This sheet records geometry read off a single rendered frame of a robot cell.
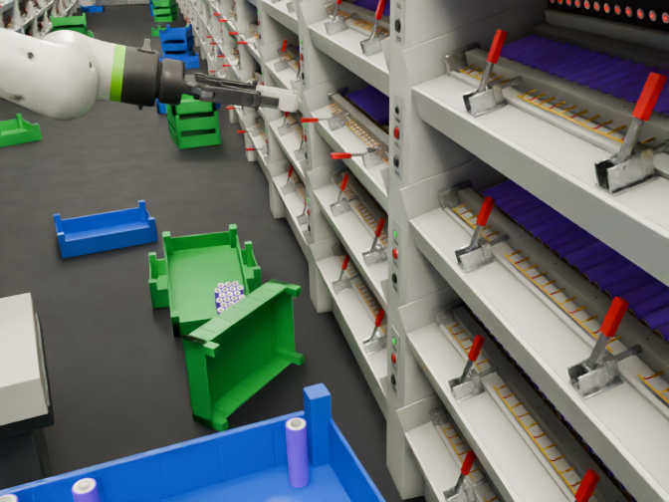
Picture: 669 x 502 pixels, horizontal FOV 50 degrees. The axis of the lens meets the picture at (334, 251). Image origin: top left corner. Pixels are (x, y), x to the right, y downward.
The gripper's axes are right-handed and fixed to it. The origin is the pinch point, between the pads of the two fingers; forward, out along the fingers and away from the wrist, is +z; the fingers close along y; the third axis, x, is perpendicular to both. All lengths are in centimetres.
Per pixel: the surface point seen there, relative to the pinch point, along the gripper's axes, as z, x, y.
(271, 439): -10, 17, -73
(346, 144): 16.6, 8.0, 7.2
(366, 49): 11.8, -11.8, -8.0
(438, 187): 19.1, 3.2, -32.7
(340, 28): 14.0, -12.4, 18.6
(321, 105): 17.9, 6.5, 37.3
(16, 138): -75, 82, 241
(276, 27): 17, -3, 108
